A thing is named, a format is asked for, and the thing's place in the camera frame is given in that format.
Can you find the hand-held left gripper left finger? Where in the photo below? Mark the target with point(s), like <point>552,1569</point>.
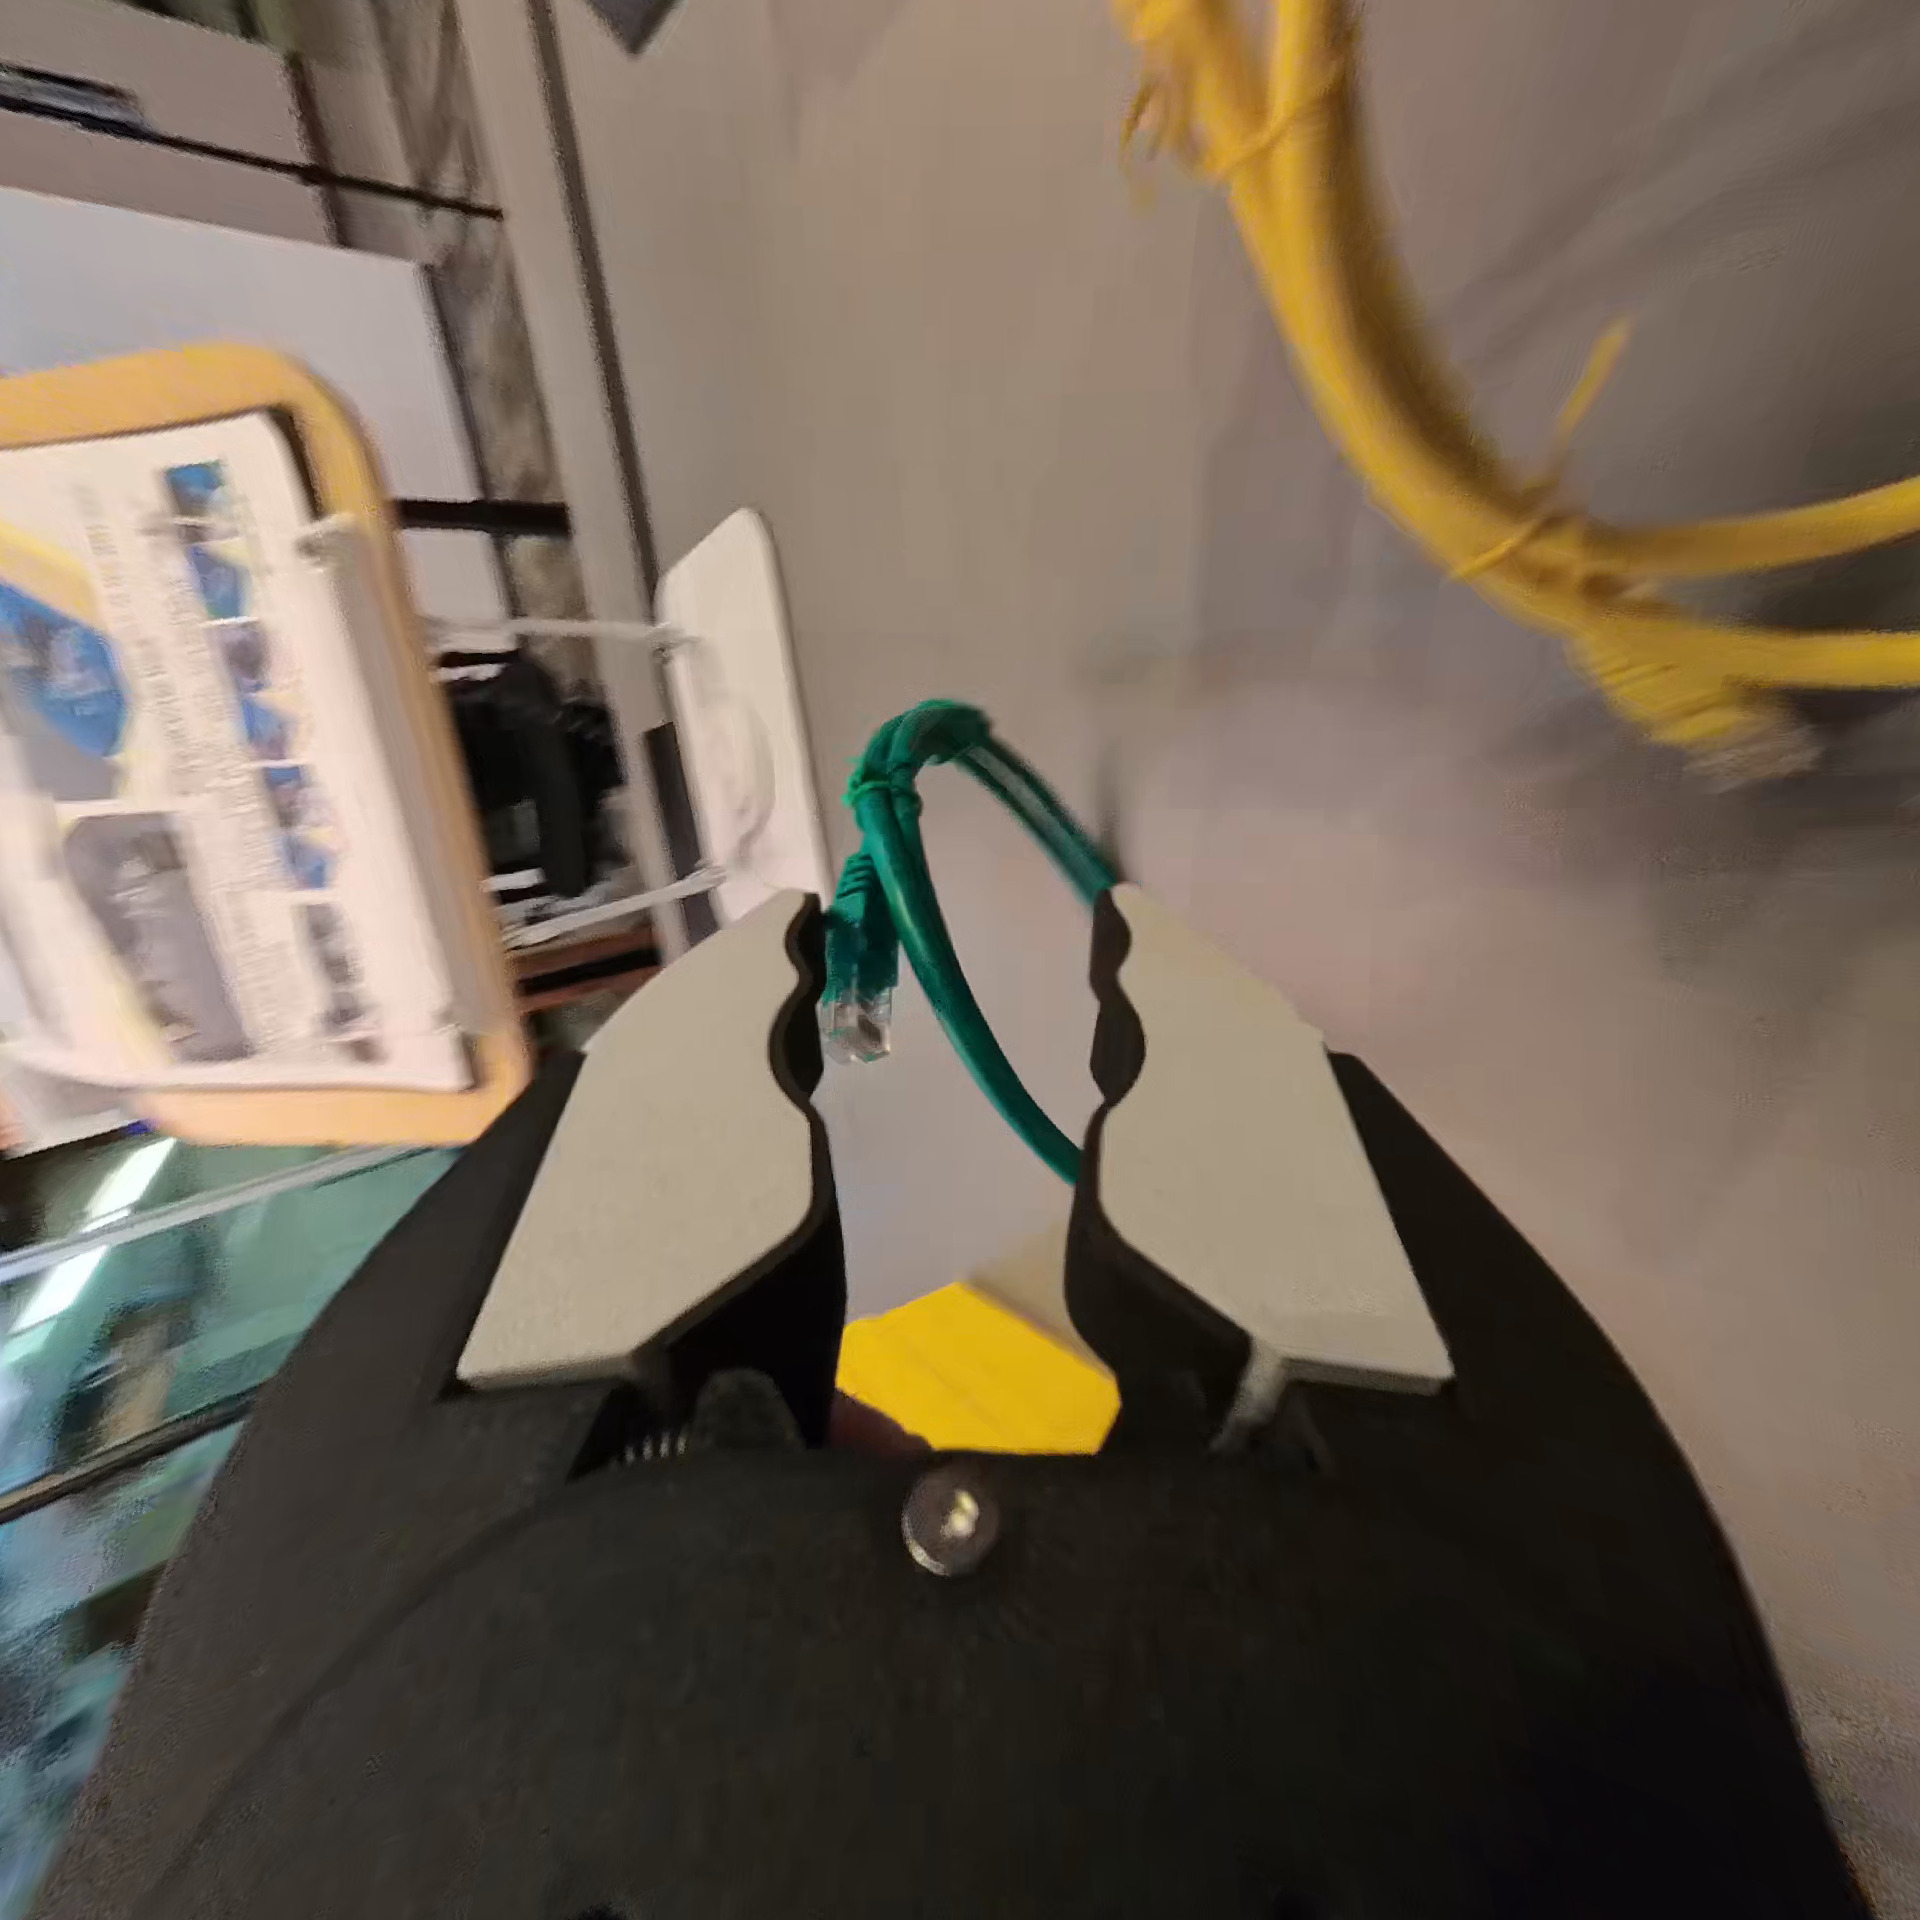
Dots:
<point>661,1185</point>

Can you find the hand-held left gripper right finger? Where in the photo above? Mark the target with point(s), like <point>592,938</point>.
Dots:
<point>1245,1185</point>

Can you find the yellow plastic bin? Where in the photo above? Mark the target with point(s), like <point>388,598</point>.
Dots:
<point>962,1371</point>

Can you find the black bag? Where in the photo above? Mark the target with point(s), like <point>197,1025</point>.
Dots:
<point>534,781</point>

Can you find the white rounded board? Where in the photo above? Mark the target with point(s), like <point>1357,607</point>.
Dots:
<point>734,662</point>

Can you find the wooden clipboard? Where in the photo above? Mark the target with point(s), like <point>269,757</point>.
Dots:
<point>436,674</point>

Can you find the printed paper sheet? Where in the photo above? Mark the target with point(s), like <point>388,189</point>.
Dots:
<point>224,674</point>

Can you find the grey metal post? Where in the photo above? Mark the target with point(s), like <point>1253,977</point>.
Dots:
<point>592,375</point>

